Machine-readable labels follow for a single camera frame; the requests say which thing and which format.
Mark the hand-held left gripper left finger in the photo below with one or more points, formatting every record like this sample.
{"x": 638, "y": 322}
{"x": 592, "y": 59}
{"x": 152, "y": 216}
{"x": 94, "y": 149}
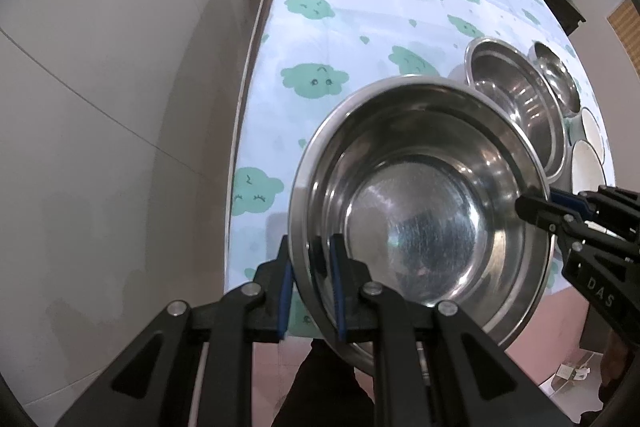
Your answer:
{"x": 285, "y": 302}

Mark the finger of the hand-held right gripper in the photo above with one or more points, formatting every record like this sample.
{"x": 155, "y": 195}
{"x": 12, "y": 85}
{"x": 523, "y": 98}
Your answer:
{"x": 575, "y": 201}
{"x": 537, "y": 209}

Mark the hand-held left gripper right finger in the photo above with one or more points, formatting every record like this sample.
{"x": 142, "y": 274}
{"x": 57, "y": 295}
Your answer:
{"x": 340, "y": 302}

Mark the white enamel bowl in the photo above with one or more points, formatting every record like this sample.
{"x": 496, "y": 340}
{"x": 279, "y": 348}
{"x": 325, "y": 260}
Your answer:
{"x": 587, "y": 167}
{"x": 592, "y": 129}

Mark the large stainless steel bowl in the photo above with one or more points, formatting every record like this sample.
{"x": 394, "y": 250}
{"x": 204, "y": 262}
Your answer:
{"x": 425, "y": 207}

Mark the small stainless steel bowl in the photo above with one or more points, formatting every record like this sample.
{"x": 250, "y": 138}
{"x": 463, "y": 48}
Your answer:
{"x": 555, "y": 72}

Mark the person's dark trousers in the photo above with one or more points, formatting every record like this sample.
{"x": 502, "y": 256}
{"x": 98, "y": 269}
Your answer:
{"x": 320, "y": 387}

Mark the white paper box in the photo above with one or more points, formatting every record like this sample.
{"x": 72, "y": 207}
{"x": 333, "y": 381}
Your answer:
{"x": 575, "y": 374}

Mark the medium stainless steel bowl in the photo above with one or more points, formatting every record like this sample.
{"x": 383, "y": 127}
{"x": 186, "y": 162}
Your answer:
{"x": 520, "y": 107}

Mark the wooden window blind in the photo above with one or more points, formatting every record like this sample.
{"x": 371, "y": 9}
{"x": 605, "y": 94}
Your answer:
{"x": 627, "y": 32}

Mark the green cloud printed tablecloth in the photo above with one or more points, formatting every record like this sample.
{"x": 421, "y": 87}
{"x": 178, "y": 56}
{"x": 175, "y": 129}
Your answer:
{"x": 350, "y": 32}

